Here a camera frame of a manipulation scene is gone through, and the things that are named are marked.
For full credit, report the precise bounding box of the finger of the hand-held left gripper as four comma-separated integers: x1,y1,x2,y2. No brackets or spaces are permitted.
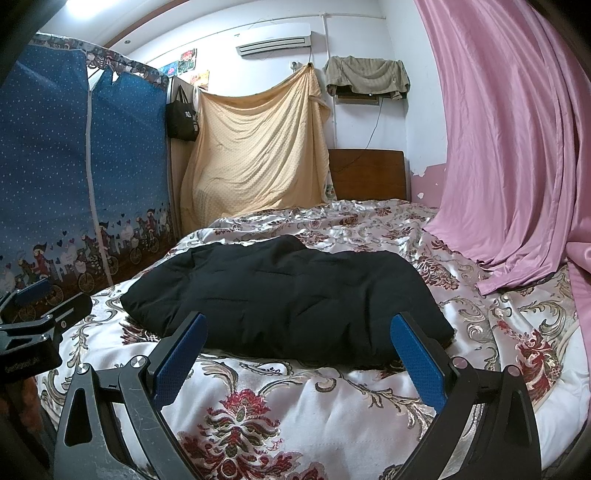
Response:
41,292,93,331
0,277,52,319

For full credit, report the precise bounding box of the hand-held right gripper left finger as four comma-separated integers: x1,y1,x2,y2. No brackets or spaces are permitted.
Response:
54,311,208,480

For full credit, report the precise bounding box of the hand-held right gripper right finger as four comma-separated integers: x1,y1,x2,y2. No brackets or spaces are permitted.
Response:
389,311,542,480

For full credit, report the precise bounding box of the black padded jacket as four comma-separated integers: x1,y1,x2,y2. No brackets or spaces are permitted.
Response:
120,234,456,370

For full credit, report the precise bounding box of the floral satin bedspread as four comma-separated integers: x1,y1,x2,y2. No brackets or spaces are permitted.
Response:
34,198,591,480

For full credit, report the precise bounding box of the blue printed fabric wardrobe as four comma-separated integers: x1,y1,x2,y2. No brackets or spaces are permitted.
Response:
0,32,179,324

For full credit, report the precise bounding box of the wooden headboard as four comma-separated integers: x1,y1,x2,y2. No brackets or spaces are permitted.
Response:
328,148,411,203

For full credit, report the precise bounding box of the hanging yellow sheet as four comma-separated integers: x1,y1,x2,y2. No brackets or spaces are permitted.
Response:
179,65,332,236

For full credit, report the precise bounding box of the black tote bag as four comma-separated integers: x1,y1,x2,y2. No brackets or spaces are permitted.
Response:
166,85,201,142

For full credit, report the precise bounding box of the pink curtain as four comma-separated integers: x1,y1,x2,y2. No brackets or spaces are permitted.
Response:
413,0,591,324

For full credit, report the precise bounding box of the olive green cloth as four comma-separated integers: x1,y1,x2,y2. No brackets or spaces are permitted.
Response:
322,55,411,100

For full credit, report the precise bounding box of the white air conditioner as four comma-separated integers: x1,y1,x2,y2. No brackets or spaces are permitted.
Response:
235,31,313,58

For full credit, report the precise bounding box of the thin wall cable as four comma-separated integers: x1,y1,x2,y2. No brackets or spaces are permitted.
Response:
367,105,382,148

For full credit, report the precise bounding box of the wall-mounted box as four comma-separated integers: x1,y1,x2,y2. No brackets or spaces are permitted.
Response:
335,92,382,106

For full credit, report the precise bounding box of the colourful wall picture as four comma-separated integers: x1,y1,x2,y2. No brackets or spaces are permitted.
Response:
159,48,198,77

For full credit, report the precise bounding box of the white wall pipe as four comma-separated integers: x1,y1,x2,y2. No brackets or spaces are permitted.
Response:
322,14,338,151

